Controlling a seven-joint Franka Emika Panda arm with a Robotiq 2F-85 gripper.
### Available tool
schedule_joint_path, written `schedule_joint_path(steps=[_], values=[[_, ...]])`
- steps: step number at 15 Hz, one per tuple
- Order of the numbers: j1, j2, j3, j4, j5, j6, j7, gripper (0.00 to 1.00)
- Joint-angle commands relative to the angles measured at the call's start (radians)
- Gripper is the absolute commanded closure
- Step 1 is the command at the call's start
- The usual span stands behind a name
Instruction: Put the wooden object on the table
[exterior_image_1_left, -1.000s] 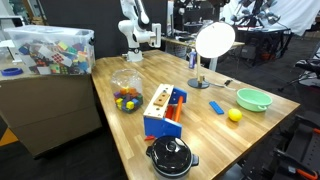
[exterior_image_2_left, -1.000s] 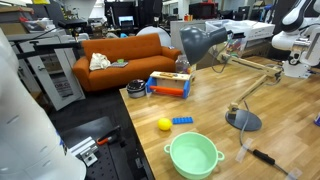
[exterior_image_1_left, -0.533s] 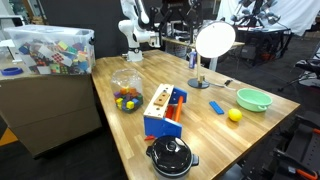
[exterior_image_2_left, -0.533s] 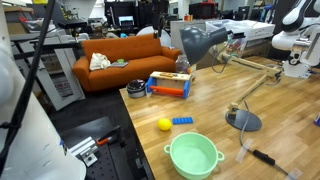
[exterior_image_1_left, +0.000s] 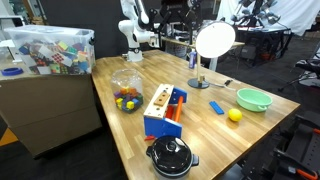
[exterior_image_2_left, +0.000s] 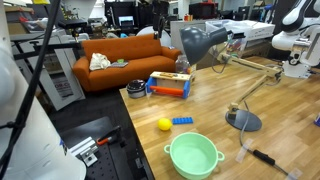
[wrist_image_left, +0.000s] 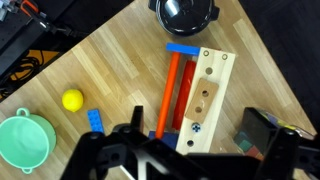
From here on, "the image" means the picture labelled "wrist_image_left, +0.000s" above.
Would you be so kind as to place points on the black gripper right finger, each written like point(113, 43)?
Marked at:
point(286, 156)

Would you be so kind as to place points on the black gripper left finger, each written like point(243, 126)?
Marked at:
point(90, 153)

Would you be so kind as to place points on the wooden block with two holes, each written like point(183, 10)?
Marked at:
point(201, 100)

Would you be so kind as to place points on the blue toy brick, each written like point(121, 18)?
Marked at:
point(95, 120)

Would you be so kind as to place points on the black box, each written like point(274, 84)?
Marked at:
point(246, 145)

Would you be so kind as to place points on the yellow lemon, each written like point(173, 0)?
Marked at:
point(72, 100)

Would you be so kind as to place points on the red toy cylinder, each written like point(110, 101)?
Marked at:
point(184, 93)

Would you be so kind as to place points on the wooden toy workbench blue ends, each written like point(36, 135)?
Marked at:
point(216, 66)

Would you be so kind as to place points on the black pot with lid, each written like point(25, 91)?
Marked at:
point(185, 15)

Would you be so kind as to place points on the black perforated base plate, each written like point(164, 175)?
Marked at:
point(18, 36)

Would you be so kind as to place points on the aluminium bracket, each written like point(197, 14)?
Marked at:
point(6, 8)

